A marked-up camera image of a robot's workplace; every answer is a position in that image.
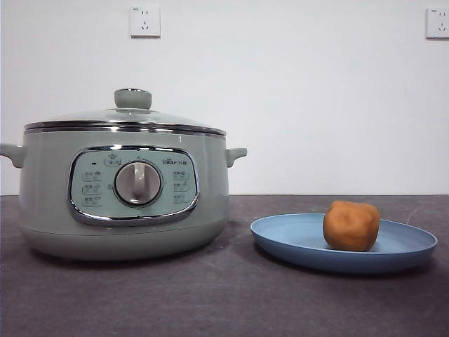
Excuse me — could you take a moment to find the light blue round plate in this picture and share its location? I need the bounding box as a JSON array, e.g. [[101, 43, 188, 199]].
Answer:
[[250, 213, 439, 275]]

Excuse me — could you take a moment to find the white wall socket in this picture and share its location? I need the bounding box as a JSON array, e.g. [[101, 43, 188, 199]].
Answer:
[[425, 6, 449, 39], [130, 4, 162, 39]]

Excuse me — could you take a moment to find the pale green electric steamer pot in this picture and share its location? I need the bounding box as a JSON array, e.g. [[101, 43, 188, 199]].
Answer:
[[0, 128, 248, 261]]

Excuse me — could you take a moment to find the glass lid with green knob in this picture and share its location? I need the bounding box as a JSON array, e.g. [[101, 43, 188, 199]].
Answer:
[[23, 88, 227, 136]]

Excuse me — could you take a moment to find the brown potato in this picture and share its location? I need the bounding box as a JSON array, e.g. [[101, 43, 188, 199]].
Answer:
[[322, 199, 381, 253]]

